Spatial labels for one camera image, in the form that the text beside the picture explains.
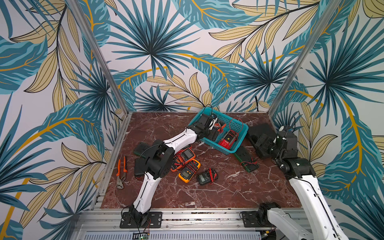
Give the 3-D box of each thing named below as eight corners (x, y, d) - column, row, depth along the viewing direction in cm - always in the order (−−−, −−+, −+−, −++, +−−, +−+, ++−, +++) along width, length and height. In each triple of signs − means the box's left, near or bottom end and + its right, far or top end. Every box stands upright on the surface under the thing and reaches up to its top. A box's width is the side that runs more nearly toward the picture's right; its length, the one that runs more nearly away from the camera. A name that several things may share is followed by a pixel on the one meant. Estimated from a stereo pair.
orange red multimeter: (174, 174, 90) (173, 170, 87) (167, 164, 94) (166, 160, 90) (195, 158, 97) (196, 155, 93) (188, 149, 101) (188, 146, 97)
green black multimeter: (248, 173, 90) (250, 171, 88) (232, 152, 99) (234, 149, 97) (259, 167, 93) (261, 165, 90) (242, 147, 102) (244, 145, 99)
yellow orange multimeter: (178, 177, 88) (178, 175, 85) (192, 160, 95) (192, 157, 92) (187, 184, 86) (187, 182, 83) (200, 166, 93) (201, 163, 90)
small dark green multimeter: (204, 189, 84) (204, 187, 81) (196, 179, 88) (196, 176, 85) (218, 179, 88) (219, 176, 85) (210, 169, 92) (211, 166, 89)
